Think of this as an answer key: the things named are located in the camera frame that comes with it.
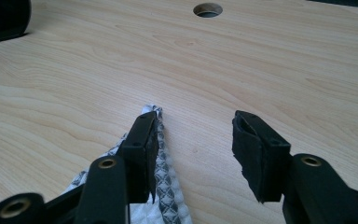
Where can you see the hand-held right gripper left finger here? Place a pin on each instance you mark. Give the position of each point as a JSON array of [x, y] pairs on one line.
[[140, 155]]

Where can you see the black floral print bag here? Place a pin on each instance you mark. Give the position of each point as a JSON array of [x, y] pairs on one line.
[[3, 18]]

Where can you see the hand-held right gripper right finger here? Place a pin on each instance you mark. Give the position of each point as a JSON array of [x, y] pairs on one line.
[[261, 158]]

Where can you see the white grey patterned cloth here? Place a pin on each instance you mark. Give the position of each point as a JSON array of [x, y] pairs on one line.
[[165, 186]]

